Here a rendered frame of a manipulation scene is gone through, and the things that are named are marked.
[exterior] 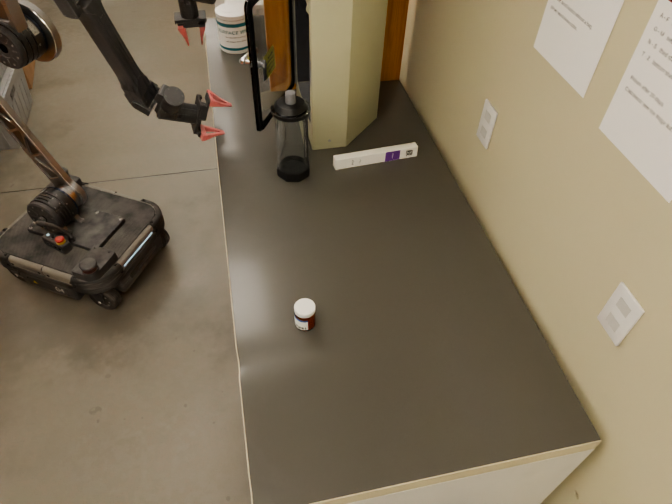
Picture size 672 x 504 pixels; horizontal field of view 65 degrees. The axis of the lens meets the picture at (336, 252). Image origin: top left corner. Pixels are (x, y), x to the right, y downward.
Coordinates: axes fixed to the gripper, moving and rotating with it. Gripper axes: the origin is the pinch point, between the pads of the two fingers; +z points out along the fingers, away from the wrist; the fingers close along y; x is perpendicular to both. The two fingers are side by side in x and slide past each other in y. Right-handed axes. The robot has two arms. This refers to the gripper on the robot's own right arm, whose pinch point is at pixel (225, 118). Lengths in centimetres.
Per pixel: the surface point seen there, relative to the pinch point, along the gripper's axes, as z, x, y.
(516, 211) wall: 57, -65, 23
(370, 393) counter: 15, -94, -6
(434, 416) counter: 25, -103, -3
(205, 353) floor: 13, -11, -106
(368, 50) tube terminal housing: 34.3, -6.0, 32.4
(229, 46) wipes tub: 13, 58, -1
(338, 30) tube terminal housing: 19.9, -12.0, 37.8
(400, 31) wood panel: 59, 21, 32
